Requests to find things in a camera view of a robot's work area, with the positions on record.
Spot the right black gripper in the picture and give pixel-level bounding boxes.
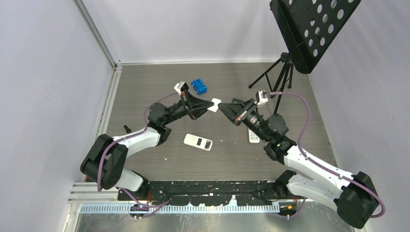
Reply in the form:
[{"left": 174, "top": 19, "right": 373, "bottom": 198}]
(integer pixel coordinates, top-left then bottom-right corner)
[{"left": 217, "top": 99, "right": 270, "bottom": 143}]

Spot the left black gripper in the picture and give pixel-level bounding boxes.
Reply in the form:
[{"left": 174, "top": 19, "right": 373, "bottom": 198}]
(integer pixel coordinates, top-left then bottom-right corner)
[{"left": 162, "top": 91, "right": 215, "bottom": 126}]

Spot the white battery cover plain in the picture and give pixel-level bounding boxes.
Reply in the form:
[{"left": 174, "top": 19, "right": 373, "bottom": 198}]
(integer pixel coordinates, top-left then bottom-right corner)
[{"left": 207, "top": 98, "right": 221, "bottom": 113}]

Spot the white remote with black window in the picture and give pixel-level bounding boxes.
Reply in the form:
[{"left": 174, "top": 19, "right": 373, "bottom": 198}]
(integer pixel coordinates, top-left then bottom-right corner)
[{"left": 183, "top": 133, "right": 213, "bottom": 151}]

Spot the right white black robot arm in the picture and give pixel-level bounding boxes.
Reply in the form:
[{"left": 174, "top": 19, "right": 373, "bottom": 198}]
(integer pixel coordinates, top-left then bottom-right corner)
[{"left": 218, "top": 99, "right": 380, "bottom": 229}]

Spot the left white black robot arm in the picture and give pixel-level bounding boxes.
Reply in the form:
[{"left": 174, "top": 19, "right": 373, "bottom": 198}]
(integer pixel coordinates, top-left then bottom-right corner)
[{"left": 80, "top": 90, "right": 221, "bottom": 200}]

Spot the white remote with buttons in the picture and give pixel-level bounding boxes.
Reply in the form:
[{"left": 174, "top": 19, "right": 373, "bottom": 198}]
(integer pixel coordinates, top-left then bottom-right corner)
[{"left": 248, "top": 129, "right": 260, "bottom": 144}]

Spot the blue toy car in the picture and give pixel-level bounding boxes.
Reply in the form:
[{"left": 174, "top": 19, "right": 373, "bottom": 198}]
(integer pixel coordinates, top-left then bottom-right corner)
[{"left": 191, "top": 79, "right": 207, "bottom": 95}]

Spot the black chess piece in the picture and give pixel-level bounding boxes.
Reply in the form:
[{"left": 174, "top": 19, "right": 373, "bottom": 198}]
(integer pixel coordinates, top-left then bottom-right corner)
[{"left": 123, "top": 125, "right": 132, "bottom": 133}]

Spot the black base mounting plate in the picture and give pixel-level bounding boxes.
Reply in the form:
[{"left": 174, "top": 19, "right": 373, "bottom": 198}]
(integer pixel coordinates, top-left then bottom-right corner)
[{"left": 117, "top": 180, "right": 308, "bottom": 207}]

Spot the black perforated music stand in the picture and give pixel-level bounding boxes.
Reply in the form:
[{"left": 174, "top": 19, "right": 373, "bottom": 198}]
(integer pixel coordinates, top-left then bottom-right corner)
[{"left": 248, "top": 0, "right": 362, "bottom": 114}]

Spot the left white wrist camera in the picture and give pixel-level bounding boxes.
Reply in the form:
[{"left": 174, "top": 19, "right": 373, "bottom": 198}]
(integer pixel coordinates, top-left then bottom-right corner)
[{"left": 174, "top": 81, "right": 189, "bottom": 95}]

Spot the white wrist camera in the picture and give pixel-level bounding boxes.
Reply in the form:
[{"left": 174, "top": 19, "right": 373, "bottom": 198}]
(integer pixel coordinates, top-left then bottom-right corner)
[
  {"left": 256, "top": 90, "right": 270, "bottom": 108},
  {"left": 174, "top": 81, "right": 189, "bottom": 95}
]

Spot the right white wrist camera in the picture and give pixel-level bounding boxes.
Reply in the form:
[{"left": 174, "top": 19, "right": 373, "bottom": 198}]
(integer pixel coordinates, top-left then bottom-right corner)
[{"left": 256, "top": 90, "right": 270, "bottom": 108}]

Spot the aluminium corner frame rail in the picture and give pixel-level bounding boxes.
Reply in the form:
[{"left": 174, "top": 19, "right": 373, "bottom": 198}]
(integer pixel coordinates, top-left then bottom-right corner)
[{"left": 73, "top": 0, "right": 122, "bottom": 73}]

